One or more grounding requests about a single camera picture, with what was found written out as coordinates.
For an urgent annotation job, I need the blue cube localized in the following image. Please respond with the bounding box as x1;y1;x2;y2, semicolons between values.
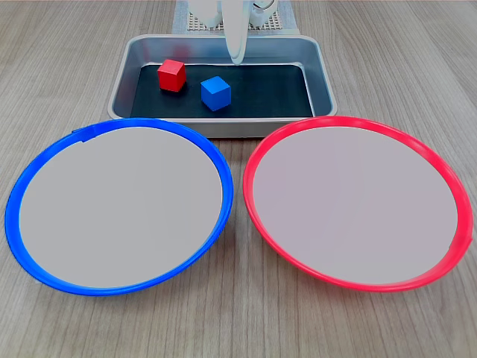
200;75;232;113

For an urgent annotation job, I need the steel tray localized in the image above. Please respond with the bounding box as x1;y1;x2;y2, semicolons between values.
107;34;338;139

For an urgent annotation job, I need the red cube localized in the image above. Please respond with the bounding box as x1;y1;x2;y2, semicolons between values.
157;58;187;92

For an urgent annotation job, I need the blue-rimmed white plate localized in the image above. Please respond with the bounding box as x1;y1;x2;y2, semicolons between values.
4;117;235;298

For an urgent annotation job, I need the red-rimmed white plate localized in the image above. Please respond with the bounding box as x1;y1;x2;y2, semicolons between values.
242;115;475;294

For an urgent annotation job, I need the pale perforated base plate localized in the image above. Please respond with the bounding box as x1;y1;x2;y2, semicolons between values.
173;0;300;37

